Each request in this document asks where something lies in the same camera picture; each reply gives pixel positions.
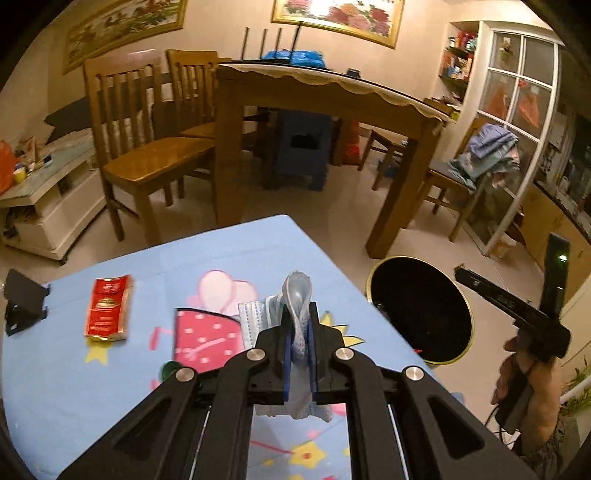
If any green chewing gum box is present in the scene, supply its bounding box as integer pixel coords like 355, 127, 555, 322
159, 361, 183, 382

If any black round trash bin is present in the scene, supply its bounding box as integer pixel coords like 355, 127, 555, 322
366, 256, 475, 367

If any person right hand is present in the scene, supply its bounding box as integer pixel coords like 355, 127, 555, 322
491, 333, 561, 455

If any green potted plant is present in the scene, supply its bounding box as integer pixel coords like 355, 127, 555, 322
560, 365, 590, 416

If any red cigarette pack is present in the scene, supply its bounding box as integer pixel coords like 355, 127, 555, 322
84, 275, 133, 342

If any blue cartoon table cloth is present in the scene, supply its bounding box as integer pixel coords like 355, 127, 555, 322
0, 213, 465, 480

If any wooden chair with clothes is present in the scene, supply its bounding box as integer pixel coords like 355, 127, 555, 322
408, 118, 520, 242

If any pile of clothes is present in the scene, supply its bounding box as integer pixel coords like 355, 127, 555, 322
448, 123, 521, 190

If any black phone stand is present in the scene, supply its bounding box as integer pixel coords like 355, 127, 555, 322
3, 269, 50, 336

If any white glass door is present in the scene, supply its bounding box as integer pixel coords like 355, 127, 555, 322
468, 27, 561, 256

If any white coffee table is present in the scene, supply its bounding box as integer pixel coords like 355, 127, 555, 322
1, 129, 105, 264

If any blue plastic stool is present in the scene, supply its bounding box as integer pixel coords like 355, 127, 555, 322
276, 110, 332, 191

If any wooden dining table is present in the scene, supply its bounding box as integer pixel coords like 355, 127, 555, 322
214, 62, 451, 259

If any yellow cup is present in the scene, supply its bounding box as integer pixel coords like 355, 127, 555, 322
13, 167, 27, 184

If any orange plastic bag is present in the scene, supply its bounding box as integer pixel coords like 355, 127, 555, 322
0, 140, 18, 195

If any dark sofa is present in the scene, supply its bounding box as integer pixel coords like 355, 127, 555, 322
44, 96, 92, 143

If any peony framed painting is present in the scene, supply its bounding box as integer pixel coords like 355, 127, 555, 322
271, 0, 405, 49

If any wooden chair near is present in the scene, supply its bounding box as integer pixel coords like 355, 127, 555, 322
83, 49, 214, 246

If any wooden chair far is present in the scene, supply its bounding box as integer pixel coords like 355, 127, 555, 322
166, 49, 219, 140

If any black router with antennas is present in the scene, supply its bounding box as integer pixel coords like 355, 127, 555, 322
233, 21, 328, 70

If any landscape framed painting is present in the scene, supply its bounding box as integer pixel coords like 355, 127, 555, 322
63, 0, 187, 74

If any wall shelf with items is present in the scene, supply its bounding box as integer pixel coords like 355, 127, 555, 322
439, 30, 478, 105

